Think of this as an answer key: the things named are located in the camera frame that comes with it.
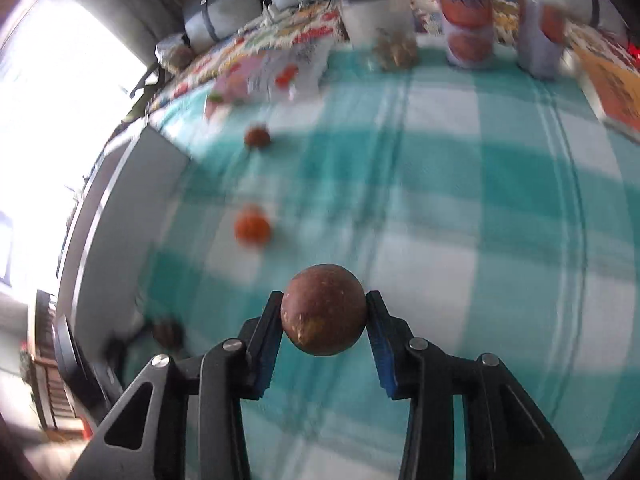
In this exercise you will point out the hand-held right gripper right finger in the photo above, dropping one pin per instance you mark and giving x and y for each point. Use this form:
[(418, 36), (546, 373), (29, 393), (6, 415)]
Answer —
[(384, 360)]

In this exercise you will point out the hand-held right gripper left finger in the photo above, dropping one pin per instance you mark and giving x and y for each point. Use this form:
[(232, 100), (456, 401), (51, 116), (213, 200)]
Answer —
[(265, 355)]

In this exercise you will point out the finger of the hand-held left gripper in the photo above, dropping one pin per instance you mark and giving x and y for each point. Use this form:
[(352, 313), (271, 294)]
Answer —
[(127, 340)]

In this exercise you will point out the brown passion fruit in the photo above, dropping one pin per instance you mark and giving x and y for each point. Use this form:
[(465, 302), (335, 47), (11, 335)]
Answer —
[(257, 137), (168, 333), (322, 310)]

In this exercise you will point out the dark curved object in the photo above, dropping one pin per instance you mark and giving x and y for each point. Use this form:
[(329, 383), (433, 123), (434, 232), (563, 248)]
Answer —
[(80, 360)]

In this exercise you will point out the wooden slatted furniture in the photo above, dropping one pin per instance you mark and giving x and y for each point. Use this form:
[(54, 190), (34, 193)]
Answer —
[(50, 385)]

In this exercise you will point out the small orange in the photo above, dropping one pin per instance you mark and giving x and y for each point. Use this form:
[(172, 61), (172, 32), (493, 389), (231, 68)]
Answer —
[(252, 227)]

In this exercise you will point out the pink printed packet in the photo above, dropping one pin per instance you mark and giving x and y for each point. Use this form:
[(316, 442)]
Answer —
[(270, 75)]

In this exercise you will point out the plastic bag with brown contents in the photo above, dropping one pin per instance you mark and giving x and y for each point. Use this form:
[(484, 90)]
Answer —
[(175, 55)]

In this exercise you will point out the colourful printed blanket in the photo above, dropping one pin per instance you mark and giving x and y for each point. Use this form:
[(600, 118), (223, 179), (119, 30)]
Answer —
[(310, 25)]

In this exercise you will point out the grey curtain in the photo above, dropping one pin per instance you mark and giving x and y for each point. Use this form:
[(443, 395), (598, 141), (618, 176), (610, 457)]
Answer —
[(125, 0)]

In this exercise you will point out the black lid jar of nuts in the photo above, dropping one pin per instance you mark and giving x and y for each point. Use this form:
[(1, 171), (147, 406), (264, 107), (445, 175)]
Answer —
[(375, 17)]

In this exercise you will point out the orange book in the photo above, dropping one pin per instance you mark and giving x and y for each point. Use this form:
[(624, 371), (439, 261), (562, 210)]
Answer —
[(612, 85)]

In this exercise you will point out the red and brown object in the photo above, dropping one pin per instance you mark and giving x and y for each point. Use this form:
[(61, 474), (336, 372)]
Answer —
[(635, 52)]

